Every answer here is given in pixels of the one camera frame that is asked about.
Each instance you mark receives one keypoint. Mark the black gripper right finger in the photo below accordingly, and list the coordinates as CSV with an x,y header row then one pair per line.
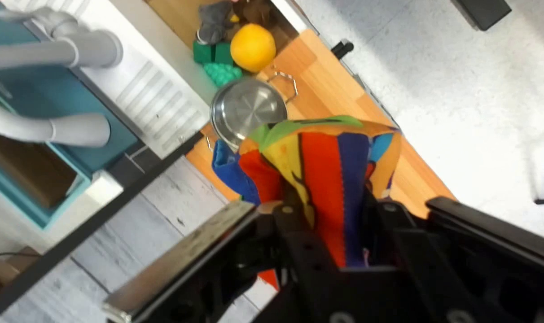
x,y
465,265

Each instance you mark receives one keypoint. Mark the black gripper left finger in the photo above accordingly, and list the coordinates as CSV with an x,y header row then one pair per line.
x,y
199,276

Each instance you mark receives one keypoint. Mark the colourful soft fabric cube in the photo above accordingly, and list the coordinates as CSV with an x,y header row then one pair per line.
x,y
330,163

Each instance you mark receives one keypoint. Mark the white toy sink basin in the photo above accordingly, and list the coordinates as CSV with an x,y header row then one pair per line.
x,y
156,84

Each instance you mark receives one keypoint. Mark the small steel pan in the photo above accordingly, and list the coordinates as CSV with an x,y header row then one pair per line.
x,y
244,104

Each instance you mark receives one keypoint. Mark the green knobbly toy vegetable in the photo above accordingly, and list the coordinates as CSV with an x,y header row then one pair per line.
x,y
215,61

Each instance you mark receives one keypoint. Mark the yellow toy lemon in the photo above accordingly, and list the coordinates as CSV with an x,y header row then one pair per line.
x,y
253,46

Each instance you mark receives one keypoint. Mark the grey plush toy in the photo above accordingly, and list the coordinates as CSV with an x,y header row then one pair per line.
x,y
214,19

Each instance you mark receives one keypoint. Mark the right teal storage bin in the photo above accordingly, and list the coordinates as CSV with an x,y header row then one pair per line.
x,y
41,177

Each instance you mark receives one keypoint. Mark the grey toy faucet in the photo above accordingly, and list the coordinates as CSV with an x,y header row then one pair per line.
x,y
68,45

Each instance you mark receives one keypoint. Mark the black metal frame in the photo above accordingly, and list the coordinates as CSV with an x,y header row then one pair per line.
x,y
72,240

